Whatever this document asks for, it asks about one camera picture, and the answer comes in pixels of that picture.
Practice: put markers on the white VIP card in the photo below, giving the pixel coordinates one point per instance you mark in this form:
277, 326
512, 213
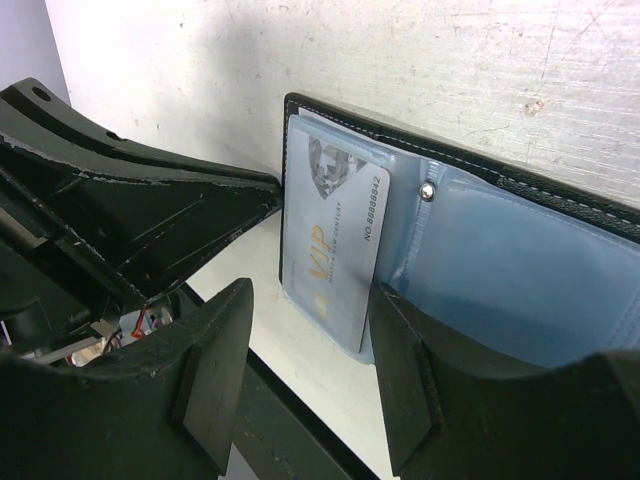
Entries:
334, 209

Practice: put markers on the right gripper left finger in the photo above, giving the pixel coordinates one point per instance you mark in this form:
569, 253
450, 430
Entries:
162, 407

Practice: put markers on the black leather card holder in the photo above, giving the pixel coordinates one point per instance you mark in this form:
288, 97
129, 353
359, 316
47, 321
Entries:
531, 267

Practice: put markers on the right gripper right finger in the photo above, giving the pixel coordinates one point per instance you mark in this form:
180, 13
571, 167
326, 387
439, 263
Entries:
456, 409

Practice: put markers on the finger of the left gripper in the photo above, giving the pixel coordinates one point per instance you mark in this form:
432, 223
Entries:
129, 240
49, 128

